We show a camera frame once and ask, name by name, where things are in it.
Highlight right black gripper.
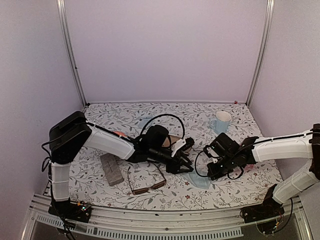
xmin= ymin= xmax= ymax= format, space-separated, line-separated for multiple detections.
xmin=207 ymin=154 xmax=238 ymax=181

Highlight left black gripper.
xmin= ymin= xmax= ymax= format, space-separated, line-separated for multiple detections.
xmin=149 ymin=145 xmax=194 ymax=175

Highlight black glasses case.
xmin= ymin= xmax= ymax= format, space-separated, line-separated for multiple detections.
xmin=162 ymin=135 xmax=195 ymax=152

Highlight blue cleaning cloth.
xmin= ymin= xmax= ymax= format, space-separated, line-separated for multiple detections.
xmin=184 ymin=171 xmax=211 ymax=190

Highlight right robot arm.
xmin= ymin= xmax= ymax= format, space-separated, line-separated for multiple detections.
xmin=203 ymin=123 xmax=320 ymax=218

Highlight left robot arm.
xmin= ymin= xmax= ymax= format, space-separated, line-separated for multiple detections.
xmin=41 ymin=111 xmax=194 ymax=217

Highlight pink sunglasses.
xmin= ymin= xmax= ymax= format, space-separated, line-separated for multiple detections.
xmin=244 ymin=164 xmax=255 ymax=171

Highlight brown sunglasses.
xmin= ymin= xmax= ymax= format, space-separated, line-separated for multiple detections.
xmin=127 ymin=161 xmax=167 ymax=196

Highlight light blue mug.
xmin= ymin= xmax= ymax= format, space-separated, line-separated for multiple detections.
xmin=209 ymin=111 xmax=232 ymax=135

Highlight red patterned bowl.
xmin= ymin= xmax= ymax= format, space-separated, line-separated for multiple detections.
xmin=114 ymin=131 xmax=127 ymax=138

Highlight grey glasses case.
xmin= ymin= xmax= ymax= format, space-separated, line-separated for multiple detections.
xmin=100 ymin=153 xmax=124 ymax=187

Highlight floral tablecloth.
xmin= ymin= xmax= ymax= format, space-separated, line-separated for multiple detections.
xmin=68 ymin=103 xmax=282 ymax=211

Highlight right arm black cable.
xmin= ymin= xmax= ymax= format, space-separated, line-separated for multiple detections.
xmin=194 ymin=149 xmax=247 ymax=180

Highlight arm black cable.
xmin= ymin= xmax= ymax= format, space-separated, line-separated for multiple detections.
xmin=194 ymin=149 xmax=247 ymax=180
xmin=139 ymin=113 xmax=186 ymax=142

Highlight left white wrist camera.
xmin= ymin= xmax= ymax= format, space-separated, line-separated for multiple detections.
xmin=170 ymin=137 xmax=195 ymax=157

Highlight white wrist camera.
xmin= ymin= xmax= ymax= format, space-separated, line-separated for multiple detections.
xmin=170 ymin=137 xmax=195 ymax=157
xmin=203 ymin=145 xmax=219 ymax=159

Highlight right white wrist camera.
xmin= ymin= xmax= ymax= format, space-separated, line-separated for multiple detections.
xmin=203 ymin=145 xmax=219 ymax=159

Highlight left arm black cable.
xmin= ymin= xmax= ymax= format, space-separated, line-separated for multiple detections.
xmin=139 ymin=113 xmax=186 ymax=142

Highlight front aluminium rail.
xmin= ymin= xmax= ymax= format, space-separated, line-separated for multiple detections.
xmin=21 ymin=194 xmax=313 ymax=240

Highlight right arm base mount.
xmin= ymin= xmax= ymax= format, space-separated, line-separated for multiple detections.
xmin=239 ymin=198 xmax=285 ymax=236

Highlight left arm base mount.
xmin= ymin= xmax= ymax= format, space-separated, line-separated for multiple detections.
xmin=48 ymin=199 xmax=92 ymax=223

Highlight right aluminium frame post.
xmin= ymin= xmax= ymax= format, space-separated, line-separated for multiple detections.
xmin=245 ymin=0 xmax=275 ymax=108

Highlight aluminium frame post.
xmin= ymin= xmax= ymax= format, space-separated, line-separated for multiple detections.
xmin=56 ymin=0 xmax=88 ymax=107
xmin=245 ymin=0 xmax=275 ymax=108

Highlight left aluminium frame post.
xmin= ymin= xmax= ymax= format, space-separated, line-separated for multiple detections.
xmin=56 ymin=0 xmax=88 ymax=107

